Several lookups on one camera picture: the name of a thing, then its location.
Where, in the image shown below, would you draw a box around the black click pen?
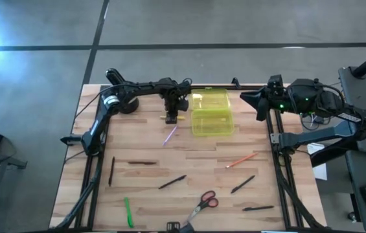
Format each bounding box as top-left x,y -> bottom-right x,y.
158,175 -> 188,190
108,156 -> 116,188
230,175 -> 256,194
242,205 -> 275,212

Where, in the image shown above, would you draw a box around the round white lamp on stand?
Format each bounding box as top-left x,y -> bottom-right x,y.
106,67 -> 140,115

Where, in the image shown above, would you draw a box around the orange pencil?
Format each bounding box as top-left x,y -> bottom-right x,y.
225,152 -> 258,169

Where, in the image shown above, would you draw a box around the black device stand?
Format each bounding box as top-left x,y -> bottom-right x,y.
0,145 -> 28,171

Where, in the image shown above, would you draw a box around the white paper sheet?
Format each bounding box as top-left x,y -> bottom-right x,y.
307,142 -> 328,181

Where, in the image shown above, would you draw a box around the yellow-green transparent supply box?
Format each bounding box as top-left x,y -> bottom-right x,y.
190,87 -> 235,137

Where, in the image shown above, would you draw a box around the red and black scissors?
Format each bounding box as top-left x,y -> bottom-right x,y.
182,190 -> 220,227

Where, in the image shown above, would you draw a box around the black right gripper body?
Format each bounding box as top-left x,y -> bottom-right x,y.
256,74 -> 297,122

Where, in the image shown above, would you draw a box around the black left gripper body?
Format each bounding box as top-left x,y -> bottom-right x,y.
160,78 -> 192,113

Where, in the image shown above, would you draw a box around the green highlighter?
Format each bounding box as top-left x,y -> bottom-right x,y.
124,196 -> 135,228

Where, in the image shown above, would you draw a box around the purple pen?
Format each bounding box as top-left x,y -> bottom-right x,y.
162,125 -> 178,147

